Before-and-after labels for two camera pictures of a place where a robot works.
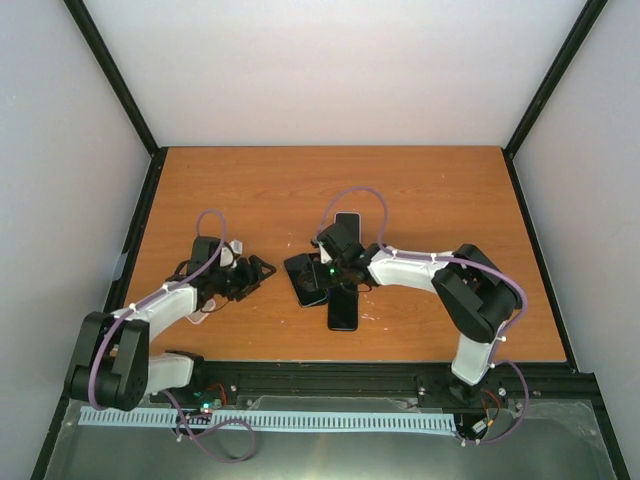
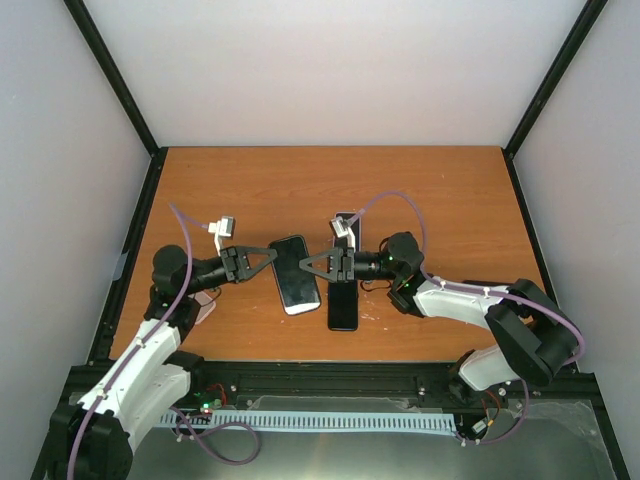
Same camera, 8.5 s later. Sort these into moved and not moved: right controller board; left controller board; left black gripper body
Moved: left black gripper body
Not moved: right controller board; left controller board
